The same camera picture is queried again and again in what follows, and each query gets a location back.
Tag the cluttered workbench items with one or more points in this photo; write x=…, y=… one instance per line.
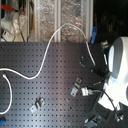
x=15, y=20

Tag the blue cable connector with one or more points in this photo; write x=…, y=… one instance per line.
x=94, y=34

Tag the left metal cable clip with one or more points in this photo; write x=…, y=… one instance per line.
x=37, y=105

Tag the clear plastic wrapped panel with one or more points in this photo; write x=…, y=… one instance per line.
x=51, y=14

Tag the blue object bottom left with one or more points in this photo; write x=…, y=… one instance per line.
x=2, y=121

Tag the metal bracket bottom edge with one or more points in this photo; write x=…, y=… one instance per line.
x=92, y=121

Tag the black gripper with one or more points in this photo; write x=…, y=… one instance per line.
x=88, y=64

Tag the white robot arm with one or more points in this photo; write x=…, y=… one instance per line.
x=113, y=88

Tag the middle metal cable clip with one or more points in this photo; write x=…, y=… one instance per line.
x=76, y=87

